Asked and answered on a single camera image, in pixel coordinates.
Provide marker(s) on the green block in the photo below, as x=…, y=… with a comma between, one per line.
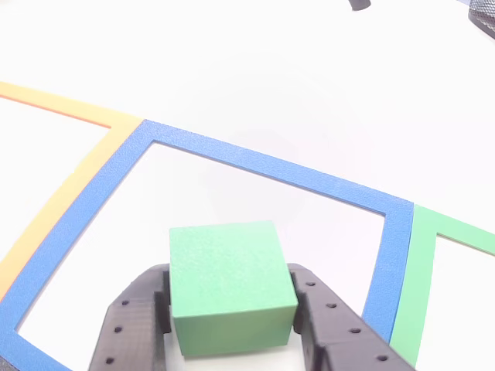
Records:
x=228, y=278

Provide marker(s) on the black mesh pen holder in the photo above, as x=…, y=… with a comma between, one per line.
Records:
x=483, y=15

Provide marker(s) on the green square frame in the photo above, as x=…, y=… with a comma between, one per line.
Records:
x=414, y=270

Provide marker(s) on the black square frame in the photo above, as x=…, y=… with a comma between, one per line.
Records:
x=5, y=364

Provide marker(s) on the blue square frame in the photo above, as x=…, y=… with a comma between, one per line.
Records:
x=270, y=170

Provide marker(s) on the orange square frame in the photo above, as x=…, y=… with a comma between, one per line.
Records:
x=58, y=104

